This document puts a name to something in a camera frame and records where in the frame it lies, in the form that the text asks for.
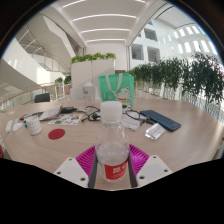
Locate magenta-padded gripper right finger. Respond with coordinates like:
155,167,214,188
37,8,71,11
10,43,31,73
127,143,174,189

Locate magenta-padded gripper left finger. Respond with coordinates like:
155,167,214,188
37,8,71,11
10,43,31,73
53,144,100,190

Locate clear water bottle red label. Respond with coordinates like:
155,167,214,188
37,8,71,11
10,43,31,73
94,100,131,183

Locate clear plastic box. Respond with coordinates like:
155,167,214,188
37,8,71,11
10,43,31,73
144,122,166,141

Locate flat round red coaster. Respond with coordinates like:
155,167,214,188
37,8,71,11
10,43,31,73
47,128,66,141

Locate dark blue keyboard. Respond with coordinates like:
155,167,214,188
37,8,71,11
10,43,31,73
139,109,183,133

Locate colourful sticker sheet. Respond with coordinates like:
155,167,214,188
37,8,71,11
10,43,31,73
47,113,84,126

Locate black eyeglasses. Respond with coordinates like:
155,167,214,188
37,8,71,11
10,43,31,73
123,108,144,122

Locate white cup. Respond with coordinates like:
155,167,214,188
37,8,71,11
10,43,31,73
26,114,43,136

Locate black pouch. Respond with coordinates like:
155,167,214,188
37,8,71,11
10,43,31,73
60,106,78,115

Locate open grey notebook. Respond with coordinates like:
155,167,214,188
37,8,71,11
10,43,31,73
38,104,64,122

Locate white charger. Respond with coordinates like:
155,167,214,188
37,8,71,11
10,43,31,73
4,119,14,134

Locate black chair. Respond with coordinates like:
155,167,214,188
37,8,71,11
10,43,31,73
33,92,51,104

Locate clear plastic tumbler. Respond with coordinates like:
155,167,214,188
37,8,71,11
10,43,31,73
81,79,98,108

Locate green tote bag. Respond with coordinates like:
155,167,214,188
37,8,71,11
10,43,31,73
98,72,135,107

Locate row of green potted trees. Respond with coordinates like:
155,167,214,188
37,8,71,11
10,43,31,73
128,52,224,113

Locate white planter with green plants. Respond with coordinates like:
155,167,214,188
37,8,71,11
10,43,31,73
70,52,118,89

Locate black cable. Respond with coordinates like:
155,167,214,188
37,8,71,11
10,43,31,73
80,105,102,123

